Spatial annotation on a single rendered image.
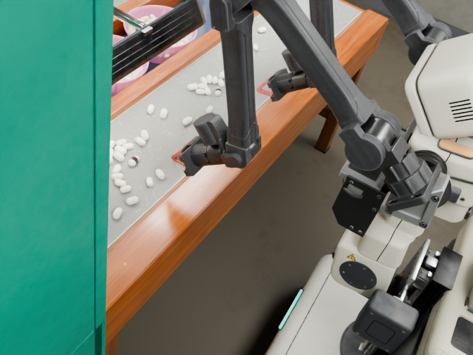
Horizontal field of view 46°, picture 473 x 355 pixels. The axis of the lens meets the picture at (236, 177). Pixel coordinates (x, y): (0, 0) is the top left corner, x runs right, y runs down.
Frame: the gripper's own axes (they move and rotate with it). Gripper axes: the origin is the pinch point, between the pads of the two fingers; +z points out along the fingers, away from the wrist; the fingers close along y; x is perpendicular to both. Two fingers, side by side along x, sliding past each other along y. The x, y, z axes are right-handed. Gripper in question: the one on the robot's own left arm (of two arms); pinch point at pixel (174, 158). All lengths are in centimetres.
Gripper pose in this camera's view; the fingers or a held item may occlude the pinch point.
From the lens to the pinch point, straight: 148.8
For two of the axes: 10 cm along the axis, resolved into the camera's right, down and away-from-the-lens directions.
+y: -5.3, 5.6, -6.3
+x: 4.1, 8.3, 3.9
